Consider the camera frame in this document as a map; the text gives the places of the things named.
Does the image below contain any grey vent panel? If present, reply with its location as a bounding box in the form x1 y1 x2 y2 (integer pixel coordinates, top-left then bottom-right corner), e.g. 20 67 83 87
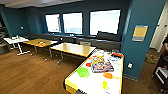
79 40 92 47

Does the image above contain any cream top table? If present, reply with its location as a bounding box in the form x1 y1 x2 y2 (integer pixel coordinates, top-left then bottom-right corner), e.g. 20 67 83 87
49 42 97 65

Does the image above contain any white bowl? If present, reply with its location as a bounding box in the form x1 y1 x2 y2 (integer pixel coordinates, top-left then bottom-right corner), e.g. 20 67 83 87
95 50 106 56

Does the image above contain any red game box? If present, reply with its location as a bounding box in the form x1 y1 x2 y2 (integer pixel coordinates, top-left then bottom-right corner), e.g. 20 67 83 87
90 54 106 63

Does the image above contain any flat red disc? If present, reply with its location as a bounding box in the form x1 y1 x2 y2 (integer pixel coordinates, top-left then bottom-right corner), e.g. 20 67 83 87
85 62 92 68

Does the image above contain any dark window bench sofa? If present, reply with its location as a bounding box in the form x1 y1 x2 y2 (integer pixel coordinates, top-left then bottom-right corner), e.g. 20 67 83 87
27 31 123 52

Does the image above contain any green bowl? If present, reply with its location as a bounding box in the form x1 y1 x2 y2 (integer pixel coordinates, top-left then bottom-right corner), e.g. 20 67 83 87
76 67 90 79

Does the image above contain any colourful picture book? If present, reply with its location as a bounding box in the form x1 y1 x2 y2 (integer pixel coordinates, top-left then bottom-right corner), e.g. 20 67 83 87
90 57 115 74

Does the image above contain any bright window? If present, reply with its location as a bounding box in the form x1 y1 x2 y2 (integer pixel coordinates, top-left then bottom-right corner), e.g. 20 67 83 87
88 9 122 36
45 13 62 34
62 12 84 35

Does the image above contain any dark sofa backrest cushion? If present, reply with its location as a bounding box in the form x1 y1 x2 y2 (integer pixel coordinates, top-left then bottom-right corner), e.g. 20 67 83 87
96 30 123 43

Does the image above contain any red and black item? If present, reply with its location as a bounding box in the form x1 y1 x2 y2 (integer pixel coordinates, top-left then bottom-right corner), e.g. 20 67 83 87
111 51 124 58

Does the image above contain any small orange item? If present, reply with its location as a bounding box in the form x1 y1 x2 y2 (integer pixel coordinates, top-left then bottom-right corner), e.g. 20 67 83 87
102 72 114 80

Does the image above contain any small orange toy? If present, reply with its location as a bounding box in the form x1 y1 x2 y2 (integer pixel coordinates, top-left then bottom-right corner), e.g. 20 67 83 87
37 40 47 45

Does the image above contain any yellow wooden table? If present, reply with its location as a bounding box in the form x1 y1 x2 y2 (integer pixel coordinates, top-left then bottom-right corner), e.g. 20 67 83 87
22 38 59 57

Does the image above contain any small white table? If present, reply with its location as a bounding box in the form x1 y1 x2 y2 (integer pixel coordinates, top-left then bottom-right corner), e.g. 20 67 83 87
2 35 30 56

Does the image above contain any dark trash can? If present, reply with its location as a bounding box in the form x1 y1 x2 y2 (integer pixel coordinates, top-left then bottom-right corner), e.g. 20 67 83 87
0 41 11 56

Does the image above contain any black wheeled cart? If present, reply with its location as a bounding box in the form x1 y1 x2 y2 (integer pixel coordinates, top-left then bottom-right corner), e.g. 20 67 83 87
152 56 168 85

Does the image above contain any man in black shirt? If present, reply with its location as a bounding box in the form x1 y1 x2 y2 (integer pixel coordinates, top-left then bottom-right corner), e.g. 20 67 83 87
161 34 168 54

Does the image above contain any white wall outlet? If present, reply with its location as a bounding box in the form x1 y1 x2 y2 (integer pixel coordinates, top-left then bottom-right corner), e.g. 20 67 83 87
127 62 134 69

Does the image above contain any yellow wall sign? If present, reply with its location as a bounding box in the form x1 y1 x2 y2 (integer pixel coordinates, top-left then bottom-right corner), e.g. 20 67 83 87
131 24 149 43

